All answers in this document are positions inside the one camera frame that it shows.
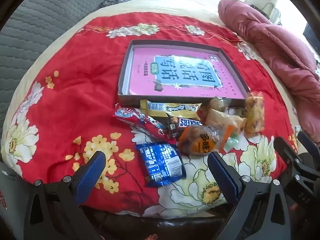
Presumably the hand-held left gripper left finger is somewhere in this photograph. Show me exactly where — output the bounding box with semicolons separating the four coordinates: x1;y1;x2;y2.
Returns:
24;151;108;240

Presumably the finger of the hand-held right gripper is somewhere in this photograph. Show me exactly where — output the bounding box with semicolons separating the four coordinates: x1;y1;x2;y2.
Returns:
297;131;320;155
273;136;320;205

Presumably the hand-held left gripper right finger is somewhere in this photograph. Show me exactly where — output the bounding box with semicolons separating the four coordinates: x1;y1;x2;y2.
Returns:
207;151;292;240

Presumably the green snack packet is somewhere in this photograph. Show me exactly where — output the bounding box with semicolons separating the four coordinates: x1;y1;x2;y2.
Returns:
224;132;243;153

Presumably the orange label pastry packet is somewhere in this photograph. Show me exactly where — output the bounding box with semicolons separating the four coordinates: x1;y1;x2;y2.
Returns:
176;126;234;157

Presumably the beige snack packet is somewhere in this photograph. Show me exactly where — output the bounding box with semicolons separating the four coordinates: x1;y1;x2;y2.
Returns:
205;107;247;133

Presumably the large clear yellow pastry packet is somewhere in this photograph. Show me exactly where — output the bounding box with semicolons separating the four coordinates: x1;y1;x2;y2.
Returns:
244;92;265;133

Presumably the brown chocolate bar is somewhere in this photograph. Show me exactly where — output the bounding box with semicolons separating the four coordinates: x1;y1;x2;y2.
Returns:
165;112;205;140

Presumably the blue cookie packet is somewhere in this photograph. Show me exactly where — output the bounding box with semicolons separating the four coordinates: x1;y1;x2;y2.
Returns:
135;142;187;187

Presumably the red panda snack packet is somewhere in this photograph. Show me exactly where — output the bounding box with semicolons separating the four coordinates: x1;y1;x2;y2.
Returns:
114;104;173;143

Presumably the small clear cake packet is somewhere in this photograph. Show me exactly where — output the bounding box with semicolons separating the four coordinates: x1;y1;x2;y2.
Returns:
209;97;233;113

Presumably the yellow snack packet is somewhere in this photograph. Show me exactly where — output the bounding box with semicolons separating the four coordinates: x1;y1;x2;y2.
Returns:
139;99;203;120

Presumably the grey cardboard box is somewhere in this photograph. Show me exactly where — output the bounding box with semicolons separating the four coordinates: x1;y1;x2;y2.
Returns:
117;39;250;107

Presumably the red floral blanket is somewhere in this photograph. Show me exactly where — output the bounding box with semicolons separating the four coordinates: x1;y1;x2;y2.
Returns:
0;12;298;217

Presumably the pink pillow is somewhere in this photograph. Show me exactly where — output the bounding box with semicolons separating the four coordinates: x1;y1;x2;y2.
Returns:
218;0;320;145

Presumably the pink book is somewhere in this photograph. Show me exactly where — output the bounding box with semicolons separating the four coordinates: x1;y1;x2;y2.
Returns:
127;47;247;100

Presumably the grey quilted cover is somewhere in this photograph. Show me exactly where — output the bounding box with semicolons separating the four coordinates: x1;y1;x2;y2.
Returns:
0;0;118;135

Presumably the dark blue patterned cloth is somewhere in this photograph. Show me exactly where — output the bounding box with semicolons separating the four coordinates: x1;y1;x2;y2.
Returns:
100;0;137;8

